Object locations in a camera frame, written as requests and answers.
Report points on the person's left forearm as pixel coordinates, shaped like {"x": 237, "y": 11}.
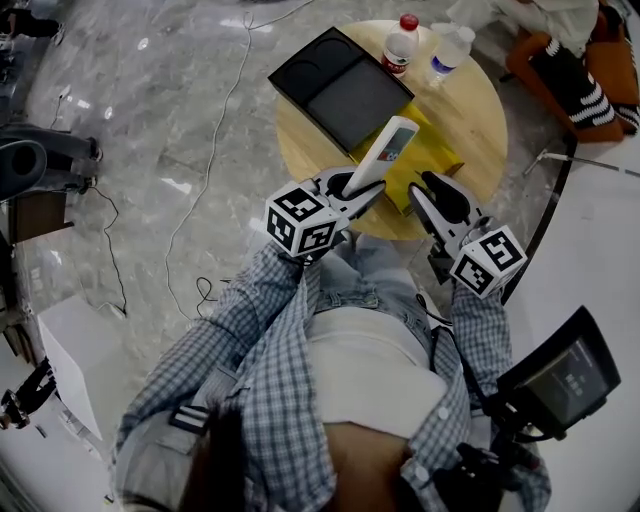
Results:
{"x": 250, "y": 300}

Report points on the black round chair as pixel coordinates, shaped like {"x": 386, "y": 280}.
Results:
{"x": 22, "y": 165}

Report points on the large white rectangular block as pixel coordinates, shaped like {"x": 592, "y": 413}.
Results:
{"x": 75, "y": 350}

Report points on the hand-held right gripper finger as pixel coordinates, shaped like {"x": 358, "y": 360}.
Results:
{"x": 430, "y": 215}
{"x": 452, "y": 200}

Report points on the red cap water bottle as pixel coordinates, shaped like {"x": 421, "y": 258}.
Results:
{"x": 400, "y": 50}

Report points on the person's right forearm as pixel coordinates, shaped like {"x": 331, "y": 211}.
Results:
{"x": 480, "y": 335}

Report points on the small white adapter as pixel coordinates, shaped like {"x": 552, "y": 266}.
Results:
{"x": 115, "y": 310}

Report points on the person's right leg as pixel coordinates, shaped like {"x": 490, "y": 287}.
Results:
{"x": 390, "y": 280}

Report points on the person's leg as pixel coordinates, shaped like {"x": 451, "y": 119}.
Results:
{"x": 340, "y": 280}
{"x": 390, "y": 280}

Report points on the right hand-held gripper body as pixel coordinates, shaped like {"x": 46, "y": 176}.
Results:
{"x": 487, "y": 260}

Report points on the white cloth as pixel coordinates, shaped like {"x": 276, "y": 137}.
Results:
{"x": 550, "y": 20}

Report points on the brown wooden cabinet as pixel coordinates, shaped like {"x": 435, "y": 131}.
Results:
{"x": 40, "y": 220}

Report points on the person's torso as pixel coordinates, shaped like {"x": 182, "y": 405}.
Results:
{"x": 370, "y": 370}

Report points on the black tray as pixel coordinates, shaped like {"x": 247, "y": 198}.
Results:
{"x": 350, "y": 95}

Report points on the orange armchair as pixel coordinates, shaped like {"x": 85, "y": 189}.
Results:
{"x": 522, "y": 55}

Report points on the black white striped cushion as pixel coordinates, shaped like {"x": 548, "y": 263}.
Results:
{"x": 565, "y": 80}

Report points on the person's left leg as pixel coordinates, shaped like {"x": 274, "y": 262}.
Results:
{"x": 340, "y": 280}

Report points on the round wooden side table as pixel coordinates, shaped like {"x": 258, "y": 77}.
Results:
{"x": 470, "y": 125}

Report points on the grey metal rod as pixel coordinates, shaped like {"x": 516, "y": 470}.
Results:
{"x": 600, "y": 165}

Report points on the black monitor screen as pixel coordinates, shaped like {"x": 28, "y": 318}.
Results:
{"x": 560, "y": 380}

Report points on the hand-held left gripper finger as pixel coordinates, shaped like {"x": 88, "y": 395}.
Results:
{"x": 336, "y": 182}
{"x": 365, "y": 200}

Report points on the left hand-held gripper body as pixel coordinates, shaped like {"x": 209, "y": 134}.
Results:
{"x": 302, "y": 220}

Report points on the blue label water bottle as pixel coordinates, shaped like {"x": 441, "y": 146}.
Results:
{"x": 450, "y": 55}

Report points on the black camera rig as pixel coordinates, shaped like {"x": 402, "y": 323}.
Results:
{"x": 475, "y": 475}

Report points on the white remote control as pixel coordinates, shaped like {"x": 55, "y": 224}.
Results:
{"x": 385, "y": 150}

